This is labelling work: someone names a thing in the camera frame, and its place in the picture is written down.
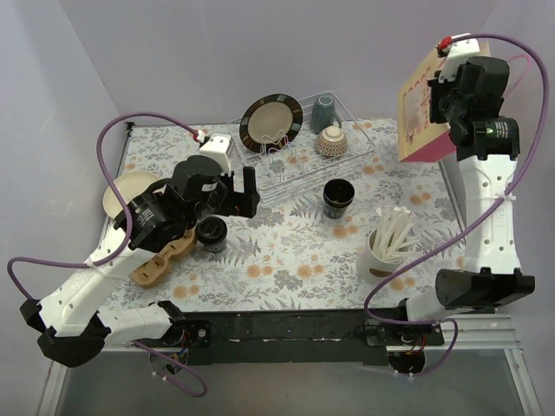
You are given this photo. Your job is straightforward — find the black cup lid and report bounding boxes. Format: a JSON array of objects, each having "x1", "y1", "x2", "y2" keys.
[{"x1": 195, "y1": 216, "x2": 227, "y2": 244}]

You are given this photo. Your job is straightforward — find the dark translucent takeout cup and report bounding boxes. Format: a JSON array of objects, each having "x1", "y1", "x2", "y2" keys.
[{"x1": 201, "y1": 238, "x2": 227, "y2": 253}]

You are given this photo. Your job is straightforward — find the paper bag pink handles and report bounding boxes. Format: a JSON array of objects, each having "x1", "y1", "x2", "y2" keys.
[{"x1": 397, "y1": 41, "x2": 520, "y2": 162}]

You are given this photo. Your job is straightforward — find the brown cardboard cup carrier stack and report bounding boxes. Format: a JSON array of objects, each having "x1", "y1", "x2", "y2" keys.
[{"x1": 129, "y1": 229, "x2": 197, "y2": 289}]

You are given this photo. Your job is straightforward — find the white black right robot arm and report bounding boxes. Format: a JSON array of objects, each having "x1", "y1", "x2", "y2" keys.
[{"x1": 392, "y1": 56, "x2": 535, "y2": 345}]

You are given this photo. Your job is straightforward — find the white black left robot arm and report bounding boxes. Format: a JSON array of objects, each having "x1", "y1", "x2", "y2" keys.
[{"x1": 20, "y1": 155, "x2": 260, "y2": 367}]

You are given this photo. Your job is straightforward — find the dark rimmed plate in rack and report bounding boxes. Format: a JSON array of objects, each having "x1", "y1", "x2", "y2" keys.
[{"x1": 239, "y1": 94, "x2": 304, "y2": 153}]

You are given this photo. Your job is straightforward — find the cream plate on table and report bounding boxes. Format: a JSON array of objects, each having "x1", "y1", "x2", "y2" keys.
[{"x1": 102, "y1": 172, "x2": 160, "y2": 219}]

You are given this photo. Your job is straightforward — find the patterned ceramic bowl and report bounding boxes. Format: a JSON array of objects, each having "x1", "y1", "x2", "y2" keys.
[{"x1": 315, "y1": 126, "x2": 348, "y2": 157}]

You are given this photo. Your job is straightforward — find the grey green mug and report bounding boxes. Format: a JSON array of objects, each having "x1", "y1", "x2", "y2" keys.
[{"x1": 310, "y1": 94, "x2": 342, "y2": 133}]

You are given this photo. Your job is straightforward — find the floral tablecloth mat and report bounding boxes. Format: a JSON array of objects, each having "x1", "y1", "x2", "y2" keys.
[{"x1": 105, "y1": 120, "x2": 460, "y2": 311}]

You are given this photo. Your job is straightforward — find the white cup with stirrers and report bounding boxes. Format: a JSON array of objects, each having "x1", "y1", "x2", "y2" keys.
[{"x1": 356, "y1": 206, "x2": 418, "y2": 284}]

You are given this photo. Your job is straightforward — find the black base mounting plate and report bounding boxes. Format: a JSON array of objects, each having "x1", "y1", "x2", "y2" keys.
[{"x1": 139, "y1": 309, "x2": 444, "y2": 366}]

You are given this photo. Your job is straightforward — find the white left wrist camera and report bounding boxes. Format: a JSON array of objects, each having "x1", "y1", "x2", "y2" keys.
[{"x1": 199, "y1": 133, "x2": 232, "y2": 175}]

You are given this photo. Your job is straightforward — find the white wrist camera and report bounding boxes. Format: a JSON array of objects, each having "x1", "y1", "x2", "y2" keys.
[
  {"x1": 199, "y1": 133, "x2": 232, "y2": 175},
  {"x1": 435, "y1": 34, "x2": 480, "y2": 83}
]

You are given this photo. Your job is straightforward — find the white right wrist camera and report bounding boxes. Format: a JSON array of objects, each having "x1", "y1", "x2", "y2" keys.
[{"x1": 435, "y1": 34, "x2": 480, "y2": 83}]

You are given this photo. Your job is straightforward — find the white wire dish rack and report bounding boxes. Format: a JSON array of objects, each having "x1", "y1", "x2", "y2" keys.
[{"x1": 226, "y1": 91, "x2": 374, "y2": 207}]

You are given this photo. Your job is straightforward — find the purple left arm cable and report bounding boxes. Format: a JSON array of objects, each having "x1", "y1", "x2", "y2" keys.
[{"x1": 7, "y1": 112, "x2": 209, "y2": 398}]

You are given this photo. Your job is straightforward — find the aluminium frame rail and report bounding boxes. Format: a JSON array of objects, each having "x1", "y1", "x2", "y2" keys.
[{"x1": 38, "y1": 331, "x2": 542, "y2": 415}]

